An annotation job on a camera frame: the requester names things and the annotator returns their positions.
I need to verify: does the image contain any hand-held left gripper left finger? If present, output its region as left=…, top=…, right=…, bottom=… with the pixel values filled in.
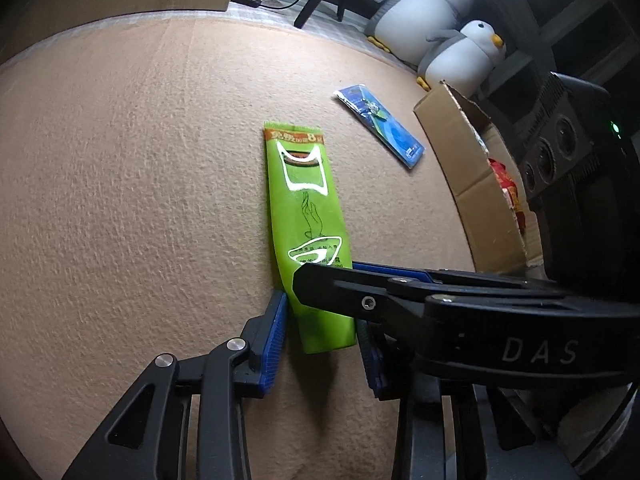
left=60, top=290, right=289, bottom=480

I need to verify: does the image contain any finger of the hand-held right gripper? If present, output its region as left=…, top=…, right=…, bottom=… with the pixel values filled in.
left=351, top=261, right=551, bottom=287
left=292, top=263, right=436, bottom=356

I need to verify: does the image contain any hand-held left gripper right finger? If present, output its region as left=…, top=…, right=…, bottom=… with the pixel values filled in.
left=356, top=320, right=566, bottom=480

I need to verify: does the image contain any red fabric pouch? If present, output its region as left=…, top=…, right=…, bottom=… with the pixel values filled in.
left=487, top=157, right=528, bottom=233

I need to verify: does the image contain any green glove packet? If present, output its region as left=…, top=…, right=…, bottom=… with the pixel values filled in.
left=263, top=121, right=357, bottom=355

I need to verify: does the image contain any cardboard box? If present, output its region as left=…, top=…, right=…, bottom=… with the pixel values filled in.
left=413, top=80, right=546, bottom=276

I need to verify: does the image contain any small penguin plush toy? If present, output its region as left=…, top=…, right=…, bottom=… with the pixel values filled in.
left=416, top=20, right=507, bottom=96

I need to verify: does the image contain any plaid bed sheet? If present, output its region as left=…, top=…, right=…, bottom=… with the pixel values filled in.
left=225, top=0, right=426, bottom=81

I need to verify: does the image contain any large penguin plush toy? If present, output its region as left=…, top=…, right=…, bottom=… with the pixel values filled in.
left=364, top=0, right=475, bottom=53

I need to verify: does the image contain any blue carded keychain packet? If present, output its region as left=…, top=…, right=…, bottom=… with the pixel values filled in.
left=334, top=83, right=425, bottom=168

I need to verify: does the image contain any white window frame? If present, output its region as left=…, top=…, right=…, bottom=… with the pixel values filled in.
left=480, top=0, right=640, bottom=111

